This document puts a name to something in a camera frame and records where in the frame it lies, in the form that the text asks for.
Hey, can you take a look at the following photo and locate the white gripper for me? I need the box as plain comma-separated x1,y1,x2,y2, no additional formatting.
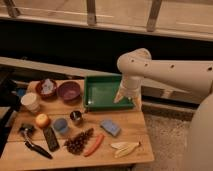
114,75,142,111

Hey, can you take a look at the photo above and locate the peeled yellow banana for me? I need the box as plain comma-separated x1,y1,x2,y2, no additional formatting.
110,142,141,158

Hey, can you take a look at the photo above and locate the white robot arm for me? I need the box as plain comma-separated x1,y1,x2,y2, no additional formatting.
114,48,213,171

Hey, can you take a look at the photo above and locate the small metal cup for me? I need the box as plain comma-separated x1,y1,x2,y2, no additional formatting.
70,110,83,126

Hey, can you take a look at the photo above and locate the blue plastic cup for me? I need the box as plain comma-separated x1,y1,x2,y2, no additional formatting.
53,118,69,134

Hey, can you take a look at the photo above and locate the white paper cup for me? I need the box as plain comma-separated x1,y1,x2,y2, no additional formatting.
21,92,40,113

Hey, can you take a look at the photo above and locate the green plastic tray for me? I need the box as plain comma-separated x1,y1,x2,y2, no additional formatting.
83,76,134,111

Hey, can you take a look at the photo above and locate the blue sponge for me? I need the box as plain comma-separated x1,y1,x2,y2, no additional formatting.
100,120,121,137

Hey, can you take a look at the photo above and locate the orange carrot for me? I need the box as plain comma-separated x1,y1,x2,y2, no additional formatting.
83,134,104,157

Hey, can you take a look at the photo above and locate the purple bowl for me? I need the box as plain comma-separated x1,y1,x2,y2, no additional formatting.
57,81,81,101

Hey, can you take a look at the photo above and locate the brown grape bunch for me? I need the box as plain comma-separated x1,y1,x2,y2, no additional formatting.
64,128,94,155

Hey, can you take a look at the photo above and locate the red bowl with plastic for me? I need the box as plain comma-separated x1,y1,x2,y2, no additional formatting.
36,79,57,99

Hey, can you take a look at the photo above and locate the black remote control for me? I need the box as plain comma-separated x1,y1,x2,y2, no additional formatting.
43,127,59,152

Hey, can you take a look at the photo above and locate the orange apple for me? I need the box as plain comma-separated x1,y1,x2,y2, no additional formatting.
35,114,50,129

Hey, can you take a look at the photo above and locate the black handled can opener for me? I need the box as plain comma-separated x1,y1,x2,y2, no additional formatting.
19,123,52,159

